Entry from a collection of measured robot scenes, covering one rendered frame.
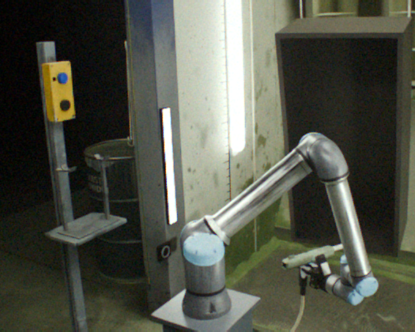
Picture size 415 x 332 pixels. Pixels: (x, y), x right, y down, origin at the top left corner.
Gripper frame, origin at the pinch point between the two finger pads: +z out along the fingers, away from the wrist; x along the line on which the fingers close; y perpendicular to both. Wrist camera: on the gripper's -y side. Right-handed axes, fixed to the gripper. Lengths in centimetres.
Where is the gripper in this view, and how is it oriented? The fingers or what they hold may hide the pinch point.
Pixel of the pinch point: (302, 263)
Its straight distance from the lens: 257.1
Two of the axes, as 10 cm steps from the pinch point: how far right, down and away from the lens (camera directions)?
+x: 8.2, -1.4, 5.5
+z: -5.7, -1.8, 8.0
